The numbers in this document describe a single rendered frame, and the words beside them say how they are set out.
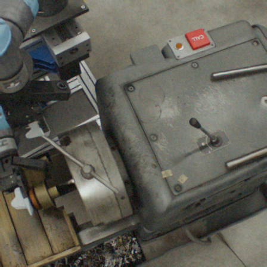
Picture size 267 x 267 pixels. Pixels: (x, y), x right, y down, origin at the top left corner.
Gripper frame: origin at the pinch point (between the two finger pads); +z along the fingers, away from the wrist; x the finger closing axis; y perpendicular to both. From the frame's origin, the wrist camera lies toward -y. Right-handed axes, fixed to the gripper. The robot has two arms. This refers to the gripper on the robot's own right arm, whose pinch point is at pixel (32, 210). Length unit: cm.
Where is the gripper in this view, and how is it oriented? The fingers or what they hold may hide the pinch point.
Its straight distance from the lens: 127.1
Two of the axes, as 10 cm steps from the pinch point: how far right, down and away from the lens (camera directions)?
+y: -9.2, 3.6, -1.5
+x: 0.1, -3.4, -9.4
